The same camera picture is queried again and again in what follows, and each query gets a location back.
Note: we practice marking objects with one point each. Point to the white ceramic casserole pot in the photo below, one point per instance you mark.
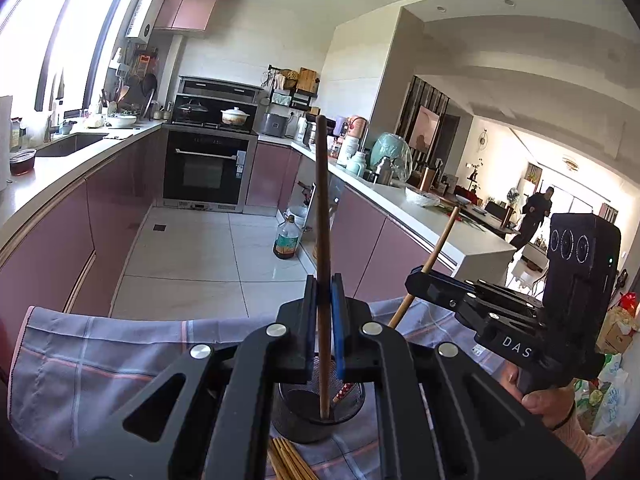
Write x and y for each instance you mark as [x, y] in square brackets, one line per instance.
[234, 117]

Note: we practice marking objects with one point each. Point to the bamboo chopstick three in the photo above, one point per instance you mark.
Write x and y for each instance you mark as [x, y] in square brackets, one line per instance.
[300, 463]

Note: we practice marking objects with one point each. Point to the person in dark clothes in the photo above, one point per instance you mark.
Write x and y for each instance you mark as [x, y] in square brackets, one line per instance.
[535, 210]

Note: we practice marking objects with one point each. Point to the right human hand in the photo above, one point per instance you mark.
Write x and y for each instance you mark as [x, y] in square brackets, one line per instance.
[553, 406]

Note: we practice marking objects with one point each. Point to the dark red food container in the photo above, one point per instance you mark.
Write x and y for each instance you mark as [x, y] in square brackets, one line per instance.
[22, 162]

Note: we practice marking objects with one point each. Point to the black camera box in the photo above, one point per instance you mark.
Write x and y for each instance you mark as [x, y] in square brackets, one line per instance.
[583, 252]

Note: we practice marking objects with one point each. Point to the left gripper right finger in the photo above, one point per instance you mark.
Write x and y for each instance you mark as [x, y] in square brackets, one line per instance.
[440, 415]

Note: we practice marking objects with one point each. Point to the oil bottle on floor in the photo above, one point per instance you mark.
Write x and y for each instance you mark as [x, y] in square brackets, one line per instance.
[287, 240]

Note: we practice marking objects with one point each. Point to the white water heater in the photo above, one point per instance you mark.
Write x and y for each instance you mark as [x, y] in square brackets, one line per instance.
[143, 20]

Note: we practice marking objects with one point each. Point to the pink upper wall cabinet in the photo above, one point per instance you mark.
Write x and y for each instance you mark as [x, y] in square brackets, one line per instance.
[185, 15]

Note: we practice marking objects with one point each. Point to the black wok with lid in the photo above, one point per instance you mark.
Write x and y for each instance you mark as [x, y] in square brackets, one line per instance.
[190, 111]

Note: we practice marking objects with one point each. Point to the dark brown wooden chopstick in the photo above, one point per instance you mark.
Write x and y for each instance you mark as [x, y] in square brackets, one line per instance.
[323, 269]

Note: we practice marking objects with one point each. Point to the purple plaid tablecloth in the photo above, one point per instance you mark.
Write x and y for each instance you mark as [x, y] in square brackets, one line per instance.
[70, 372]

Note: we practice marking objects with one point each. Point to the grey rice cooker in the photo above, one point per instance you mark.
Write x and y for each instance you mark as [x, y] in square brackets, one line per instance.
[273, 124]

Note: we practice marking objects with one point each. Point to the red-patterned end bamboo chopstick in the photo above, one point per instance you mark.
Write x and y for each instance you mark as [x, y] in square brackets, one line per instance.
[409, 298]

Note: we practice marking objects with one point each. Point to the black mesh pen holder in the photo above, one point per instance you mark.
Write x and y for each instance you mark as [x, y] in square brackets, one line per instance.
[296, 410]

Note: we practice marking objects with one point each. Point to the black built-in oven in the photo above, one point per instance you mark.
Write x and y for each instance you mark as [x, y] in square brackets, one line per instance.
[207, 169]

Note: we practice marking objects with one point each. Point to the white bowl on counter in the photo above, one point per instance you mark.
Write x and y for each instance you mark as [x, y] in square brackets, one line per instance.
[422, 199]

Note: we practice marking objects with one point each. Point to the teal desk fan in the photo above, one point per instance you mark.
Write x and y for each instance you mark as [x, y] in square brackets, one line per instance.
[398, 151]

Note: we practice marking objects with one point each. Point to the wall spice rack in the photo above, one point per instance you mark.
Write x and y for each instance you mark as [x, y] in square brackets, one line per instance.
[291, 89]

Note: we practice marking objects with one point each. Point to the pink thermos kettle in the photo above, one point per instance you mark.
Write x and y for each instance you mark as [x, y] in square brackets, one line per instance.
[356, 127]

